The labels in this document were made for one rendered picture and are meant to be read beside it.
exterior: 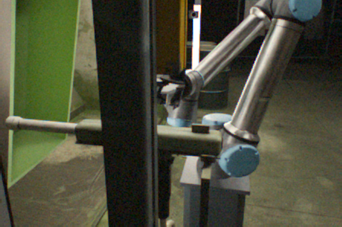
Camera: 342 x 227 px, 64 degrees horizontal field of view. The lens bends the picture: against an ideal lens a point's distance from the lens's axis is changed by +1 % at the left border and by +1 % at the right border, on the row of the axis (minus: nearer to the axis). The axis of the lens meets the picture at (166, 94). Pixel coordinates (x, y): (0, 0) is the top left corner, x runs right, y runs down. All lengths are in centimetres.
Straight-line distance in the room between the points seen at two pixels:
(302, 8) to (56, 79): 159
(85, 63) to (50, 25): 182
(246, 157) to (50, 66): 146
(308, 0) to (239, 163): 62
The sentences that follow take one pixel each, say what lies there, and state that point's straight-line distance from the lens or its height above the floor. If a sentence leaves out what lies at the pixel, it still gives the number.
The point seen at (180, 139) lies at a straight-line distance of 54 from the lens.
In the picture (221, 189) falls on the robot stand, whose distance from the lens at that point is 128.
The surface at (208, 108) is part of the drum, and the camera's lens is 395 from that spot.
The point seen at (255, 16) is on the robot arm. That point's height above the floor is 136.
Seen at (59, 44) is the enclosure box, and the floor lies 116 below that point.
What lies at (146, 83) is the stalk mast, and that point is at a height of 129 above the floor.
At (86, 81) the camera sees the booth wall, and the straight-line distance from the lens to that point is 383.
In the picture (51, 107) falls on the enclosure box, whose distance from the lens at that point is 215.
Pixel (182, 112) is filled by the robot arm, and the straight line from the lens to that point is 98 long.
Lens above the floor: 137
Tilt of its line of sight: 17 degrees down
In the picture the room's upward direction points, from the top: straight up
